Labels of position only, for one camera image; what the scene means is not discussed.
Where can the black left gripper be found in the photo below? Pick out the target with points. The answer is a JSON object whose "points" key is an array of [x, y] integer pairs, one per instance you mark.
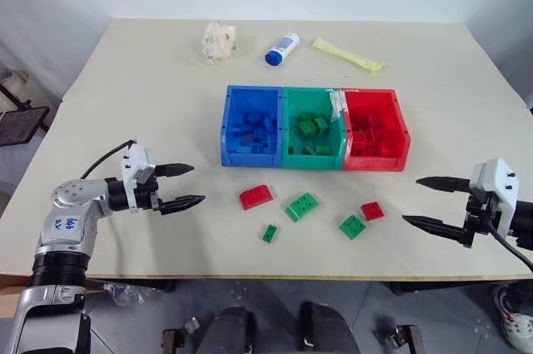
{"points": [[146, 197]]}

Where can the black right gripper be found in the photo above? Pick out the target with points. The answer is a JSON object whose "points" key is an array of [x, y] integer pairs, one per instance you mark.
{"points": [[479, 218]]}

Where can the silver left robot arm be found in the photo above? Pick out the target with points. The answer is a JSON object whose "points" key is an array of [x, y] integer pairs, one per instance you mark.
{"points": [[62, 225]]}

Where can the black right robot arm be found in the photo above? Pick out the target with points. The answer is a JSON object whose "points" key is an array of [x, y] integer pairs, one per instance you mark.
{"points": [[524, 222]]}

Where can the square red toy brick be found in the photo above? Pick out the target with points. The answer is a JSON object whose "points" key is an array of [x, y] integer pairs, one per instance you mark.
{"points": [[373, 210]]}

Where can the long red toy brick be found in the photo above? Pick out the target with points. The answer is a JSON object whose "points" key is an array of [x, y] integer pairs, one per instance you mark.
{"points": [[255, 196]]}

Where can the square green toy brick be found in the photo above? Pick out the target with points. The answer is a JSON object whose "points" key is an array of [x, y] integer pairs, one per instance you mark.
{"points": [[352, 227]]}

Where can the pile of blue toy bricks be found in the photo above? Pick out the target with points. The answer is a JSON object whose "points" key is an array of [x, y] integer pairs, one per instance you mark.
{"points": [[255, 133]]}

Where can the blue plastic bin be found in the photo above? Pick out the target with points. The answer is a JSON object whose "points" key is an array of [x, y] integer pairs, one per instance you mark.
{"points": [[250, 125]]}

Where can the pile of red toy bricks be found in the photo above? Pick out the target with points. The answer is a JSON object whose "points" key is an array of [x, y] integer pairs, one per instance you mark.
{"points": [[370, 135]]}

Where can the red plastic bin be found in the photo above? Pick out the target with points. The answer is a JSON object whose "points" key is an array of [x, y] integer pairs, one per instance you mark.
{"points": [[375, 127]]}

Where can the small narrow green toy brick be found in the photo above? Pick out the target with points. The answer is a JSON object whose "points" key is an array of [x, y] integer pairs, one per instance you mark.
{"points": [[270, 233]]}

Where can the clear plastic wrap under table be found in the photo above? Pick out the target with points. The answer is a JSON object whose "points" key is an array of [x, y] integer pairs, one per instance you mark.
{"points": [[123, 291]]}

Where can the long green toy brick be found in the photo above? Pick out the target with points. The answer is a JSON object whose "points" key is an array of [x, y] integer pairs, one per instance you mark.
{"points": [[302, 206]]}

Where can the white and red sneaker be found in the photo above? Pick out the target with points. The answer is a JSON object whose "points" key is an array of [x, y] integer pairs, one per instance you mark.
{"points": [[516, 314]]}

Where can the caster wheel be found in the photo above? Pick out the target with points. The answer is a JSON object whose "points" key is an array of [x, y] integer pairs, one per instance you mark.
{"points": [[181, 333], [399, 337]]}

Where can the white label on green bin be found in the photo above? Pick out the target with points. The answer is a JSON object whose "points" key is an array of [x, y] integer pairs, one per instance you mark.
{"points": [[336, 104]]}

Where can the green plastic bin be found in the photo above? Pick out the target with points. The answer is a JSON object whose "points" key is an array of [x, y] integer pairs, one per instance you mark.
{"points": [[312, 127]]}

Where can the crumpled clear plastic bag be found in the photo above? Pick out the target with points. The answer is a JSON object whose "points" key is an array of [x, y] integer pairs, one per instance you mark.
{"points": [[218, 43]]}

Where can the dark rounded shape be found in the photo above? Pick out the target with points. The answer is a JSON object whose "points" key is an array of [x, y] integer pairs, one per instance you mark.
{"points": [[327, 329], [231, 331]]}

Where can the white bottle with blue cap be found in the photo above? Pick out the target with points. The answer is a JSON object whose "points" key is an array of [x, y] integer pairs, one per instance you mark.
{"points": [[281, 50]]}

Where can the black metal rack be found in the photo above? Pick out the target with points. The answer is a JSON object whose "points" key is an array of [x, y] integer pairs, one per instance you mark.
{"points": [[18, 116]]}

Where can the yellow tube packet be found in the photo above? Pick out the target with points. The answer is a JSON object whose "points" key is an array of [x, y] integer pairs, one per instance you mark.
{"points": [[347, 55]]}

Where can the brown cardboard box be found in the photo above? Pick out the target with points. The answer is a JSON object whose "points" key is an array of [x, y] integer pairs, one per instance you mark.
{"points": [[10, 296]]}

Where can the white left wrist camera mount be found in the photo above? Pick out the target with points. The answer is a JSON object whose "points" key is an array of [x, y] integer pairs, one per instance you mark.
{"points": [[136, 166]]}

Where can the black table frame bar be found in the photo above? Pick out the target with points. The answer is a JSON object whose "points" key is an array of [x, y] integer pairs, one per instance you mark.
{"points": [[458, 287]]}

